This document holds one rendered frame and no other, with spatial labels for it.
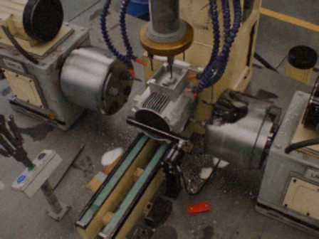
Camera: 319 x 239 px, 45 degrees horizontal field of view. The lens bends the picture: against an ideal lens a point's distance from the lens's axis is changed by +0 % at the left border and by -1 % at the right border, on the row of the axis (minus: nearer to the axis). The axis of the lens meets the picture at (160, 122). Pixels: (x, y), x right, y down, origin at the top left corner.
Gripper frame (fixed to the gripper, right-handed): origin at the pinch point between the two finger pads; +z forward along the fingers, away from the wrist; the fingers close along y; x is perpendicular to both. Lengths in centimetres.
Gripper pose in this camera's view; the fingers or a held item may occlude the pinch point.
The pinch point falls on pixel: (23, 158)
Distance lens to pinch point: 132.1
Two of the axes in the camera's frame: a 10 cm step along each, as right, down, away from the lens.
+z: 4.6, 7.4, 5.0
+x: -7.5, 0.2, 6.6
